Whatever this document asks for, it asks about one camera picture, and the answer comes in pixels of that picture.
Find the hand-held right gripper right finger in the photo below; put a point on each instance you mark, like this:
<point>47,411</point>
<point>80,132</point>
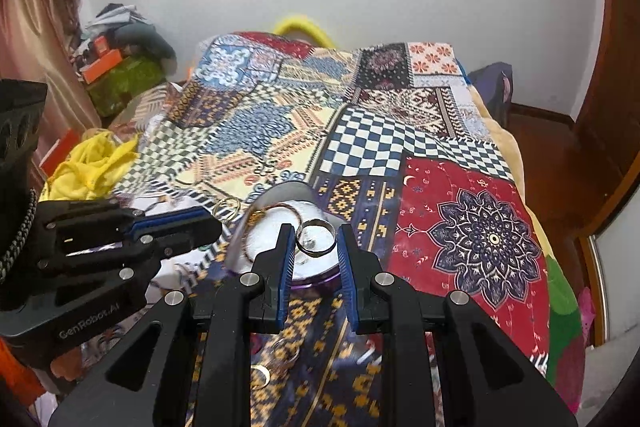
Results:
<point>347,278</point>

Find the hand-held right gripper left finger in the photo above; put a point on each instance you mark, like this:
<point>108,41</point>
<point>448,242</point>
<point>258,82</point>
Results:
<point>284,268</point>

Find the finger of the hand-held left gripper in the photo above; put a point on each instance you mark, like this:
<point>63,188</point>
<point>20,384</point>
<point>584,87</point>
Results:
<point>165,218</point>
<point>192,236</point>

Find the clear round jewelry box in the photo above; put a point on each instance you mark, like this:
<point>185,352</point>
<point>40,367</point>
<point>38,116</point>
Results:
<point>280,227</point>

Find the silver bangle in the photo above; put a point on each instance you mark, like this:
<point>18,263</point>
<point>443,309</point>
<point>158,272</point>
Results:
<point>316,237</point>

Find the pair of gold bangles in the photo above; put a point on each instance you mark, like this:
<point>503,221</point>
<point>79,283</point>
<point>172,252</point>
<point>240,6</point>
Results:
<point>226,209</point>

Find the thin brown bangle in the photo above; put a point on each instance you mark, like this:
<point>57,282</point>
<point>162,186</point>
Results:
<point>250,232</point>

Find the red box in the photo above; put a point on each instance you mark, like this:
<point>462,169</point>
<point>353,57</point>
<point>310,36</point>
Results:
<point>60,152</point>

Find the yellow cloth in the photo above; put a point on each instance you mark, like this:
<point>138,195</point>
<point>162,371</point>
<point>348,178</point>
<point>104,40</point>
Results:
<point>85,169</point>

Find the thin silver bangles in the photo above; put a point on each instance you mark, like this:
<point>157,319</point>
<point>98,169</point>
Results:
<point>286,356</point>

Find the colourful patchwork blanket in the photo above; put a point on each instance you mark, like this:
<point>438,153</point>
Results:
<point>440,207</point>

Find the green bag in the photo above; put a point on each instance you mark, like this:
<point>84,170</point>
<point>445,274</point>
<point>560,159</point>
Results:
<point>125,82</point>

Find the orange box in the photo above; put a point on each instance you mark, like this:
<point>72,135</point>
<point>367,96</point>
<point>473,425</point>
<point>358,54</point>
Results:
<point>101,64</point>

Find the pink patterned curtain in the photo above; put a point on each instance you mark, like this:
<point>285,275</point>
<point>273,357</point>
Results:
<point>35,12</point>

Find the pile of clothes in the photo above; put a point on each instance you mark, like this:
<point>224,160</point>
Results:
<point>125,32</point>

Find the green and pink blanket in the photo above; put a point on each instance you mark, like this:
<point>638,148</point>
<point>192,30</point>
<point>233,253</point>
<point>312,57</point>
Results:
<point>565,317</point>

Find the dark purple cloth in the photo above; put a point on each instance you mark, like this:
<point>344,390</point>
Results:
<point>492,89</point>

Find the wooden door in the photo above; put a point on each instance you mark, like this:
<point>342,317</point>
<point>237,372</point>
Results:
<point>607,97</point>

